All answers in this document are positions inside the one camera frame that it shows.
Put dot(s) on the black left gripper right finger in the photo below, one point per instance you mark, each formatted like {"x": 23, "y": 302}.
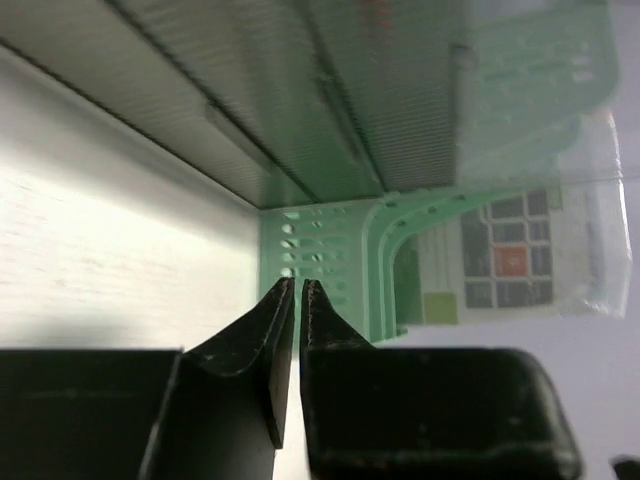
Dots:
{"x": 330, "y": 352}

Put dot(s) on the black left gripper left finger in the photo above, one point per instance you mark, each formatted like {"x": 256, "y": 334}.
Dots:
{"x": 225, "y": 413}

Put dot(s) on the clear drawer storage box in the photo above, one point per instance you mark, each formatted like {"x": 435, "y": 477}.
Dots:
{"x": 297, "y": 102}

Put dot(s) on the mesh document pouch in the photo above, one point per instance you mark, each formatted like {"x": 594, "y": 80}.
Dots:
{"x": 560, "y": 249}

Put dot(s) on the green file organizer rack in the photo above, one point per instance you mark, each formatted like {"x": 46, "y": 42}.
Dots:
{"x": 350, "y": 247}

